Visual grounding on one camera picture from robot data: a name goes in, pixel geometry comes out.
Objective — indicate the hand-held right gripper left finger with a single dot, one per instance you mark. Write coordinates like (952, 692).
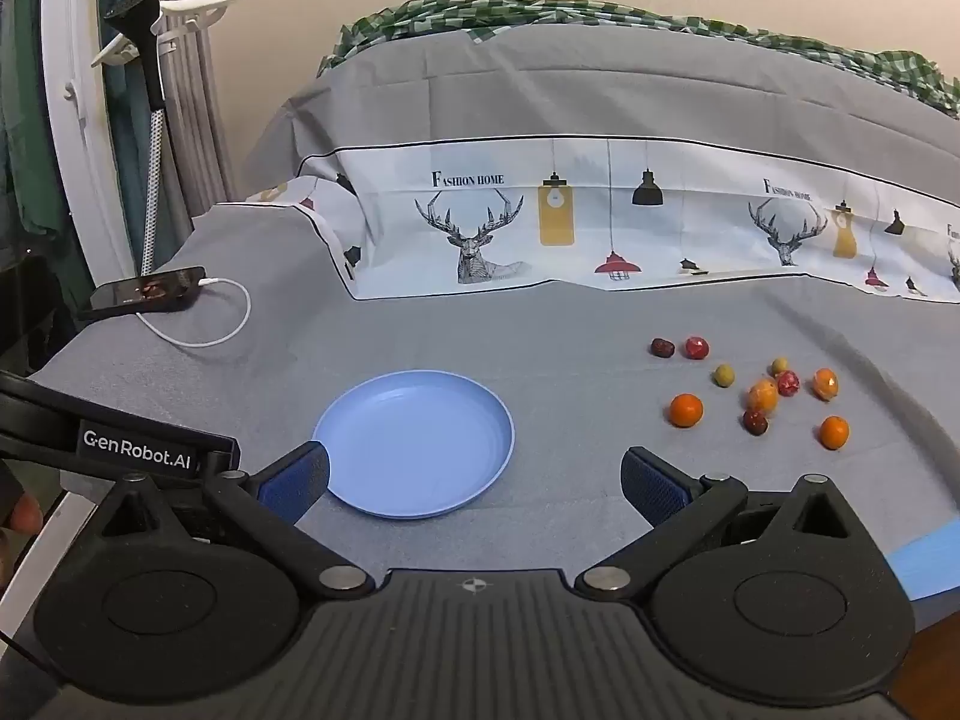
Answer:
(296, 484)

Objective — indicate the plastic-wrapped red fruit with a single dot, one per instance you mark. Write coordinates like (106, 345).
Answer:
(787, 384)
(697, 347)

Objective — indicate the bare mandarin orange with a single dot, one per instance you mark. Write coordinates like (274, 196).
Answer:
(833, 433)
(686, 410)

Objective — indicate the person's left hand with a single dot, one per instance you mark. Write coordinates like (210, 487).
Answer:
(26, 516)

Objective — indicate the green checkered blanket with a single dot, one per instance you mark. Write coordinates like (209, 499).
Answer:
(450, 15)

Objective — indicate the small green fruit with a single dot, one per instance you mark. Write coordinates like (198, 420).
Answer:
(780, 367)
(724, 375)

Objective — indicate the black smartphone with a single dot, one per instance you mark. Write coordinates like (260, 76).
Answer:
(142, 291)

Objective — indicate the blue plastic plate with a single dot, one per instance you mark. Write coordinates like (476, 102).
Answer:
(420, 435)

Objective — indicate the white plastic hanger rack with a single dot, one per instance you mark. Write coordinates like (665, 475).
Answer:
(210, 4)

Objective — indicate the grey curtain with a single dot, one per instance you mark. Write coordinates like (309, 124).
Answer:
(195, 127)

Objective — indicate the light blue cloth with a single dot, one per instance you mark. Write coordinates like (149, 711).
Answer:
(930, 562)

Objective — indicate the green hanging clothing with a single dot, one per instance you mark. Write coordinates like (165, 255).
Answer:
(22, 127)

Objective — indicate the dark red jujube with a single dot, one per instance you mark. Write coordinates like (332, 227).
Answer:
(755, 422)
(660, 347)

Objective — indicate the plastic-wrapped orange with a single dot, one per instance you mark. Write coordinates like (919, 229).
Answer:
(763, 396)
(825, 384)

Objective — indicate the teal hanging cloth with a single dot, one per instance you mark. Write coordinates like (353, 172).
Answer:
(124, 165)

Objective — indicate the grey quilt with deer print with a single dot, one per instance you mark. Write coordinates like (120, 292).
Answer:
(600, 90)

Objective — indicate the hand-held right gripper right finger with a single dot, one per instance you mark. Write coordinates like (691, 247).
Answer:
(652, 491)

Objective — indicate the white round frame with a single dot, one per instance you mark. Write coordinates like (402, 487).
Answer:
(82, 165)

